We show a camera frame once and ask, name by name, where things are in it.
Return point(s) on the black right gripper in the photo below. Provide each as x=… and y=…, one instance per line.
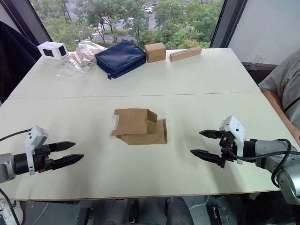
x=226, y=154

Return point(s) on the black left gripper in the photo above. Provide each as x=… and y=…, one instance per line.
x=43, y=161

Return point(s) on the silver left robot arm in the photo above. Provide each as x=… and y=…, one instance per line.
x=7, y=165

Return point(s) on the person's bare forearm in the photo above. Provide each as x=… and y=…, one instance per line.
x=279, y=110

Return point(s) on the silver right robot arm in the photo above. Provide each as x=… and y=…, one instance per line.
x=266, y=152

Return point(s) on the unfolded small cardboard box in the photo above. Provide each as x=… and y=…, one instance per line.
x=136, y=126

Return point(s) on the long cardboard block with holes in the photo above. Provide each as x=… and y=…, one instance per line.
x=185, y=54

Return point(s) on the white box with black windows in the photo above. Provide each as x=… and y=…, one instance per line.
x=52, y=50

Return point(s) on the closed small cardboard box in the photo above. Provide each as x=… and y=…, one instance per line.
x=155, y=52

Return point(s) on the dark rounded robot leg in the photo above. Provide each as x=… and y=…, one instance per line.
x=179, y=211

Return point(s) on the clear plastic bag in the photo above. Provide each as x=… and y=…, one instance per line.
x=79, y=58

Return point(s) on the person in grey shirt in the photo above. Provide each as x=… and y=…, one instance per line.
x=287, y=79

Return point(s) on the dark blue jacket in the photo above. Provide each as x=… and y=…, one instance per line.
x=14, y=61

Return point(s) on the navy blue fabric pouch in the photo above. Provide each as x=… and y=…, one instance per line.
x=119, y=58

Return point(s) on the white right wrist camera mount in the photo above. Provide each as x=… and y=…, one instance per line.
x=234, y=127

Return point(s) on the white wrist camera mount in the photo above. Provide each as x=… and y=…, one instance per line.
x=234, y=127
x=35, y=137

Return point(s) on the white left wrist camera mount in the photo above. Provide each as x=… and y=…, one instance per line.
x=35, y=137

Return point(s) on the black window frame post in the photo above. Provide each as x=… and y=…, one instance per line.
x=222, y=21
x=30, y=21

